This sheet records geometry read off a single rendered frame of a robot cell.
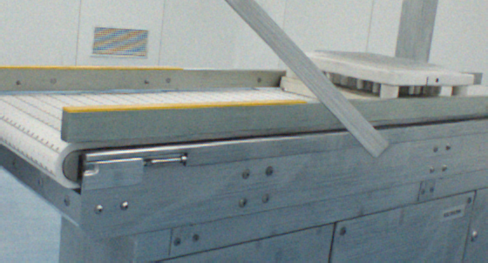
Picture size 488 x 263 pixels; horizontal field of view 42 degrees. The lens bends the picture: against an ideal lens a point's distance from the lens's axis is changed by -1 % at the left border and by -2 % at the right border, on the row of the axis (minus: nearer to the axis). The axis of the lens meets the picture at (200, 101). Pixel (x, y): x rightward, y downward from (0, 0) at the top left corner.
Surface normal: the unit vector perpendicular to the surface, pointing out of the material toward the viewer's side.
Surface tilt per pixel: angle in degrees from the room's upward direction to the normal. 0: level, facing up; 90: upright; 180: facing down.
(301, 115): 90
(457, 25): 90
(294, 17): 90
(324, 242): 90
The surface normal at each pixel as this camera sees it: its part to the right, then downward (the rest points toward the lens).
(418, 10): -0.78, 0.03
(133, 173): 0.61, 0.20
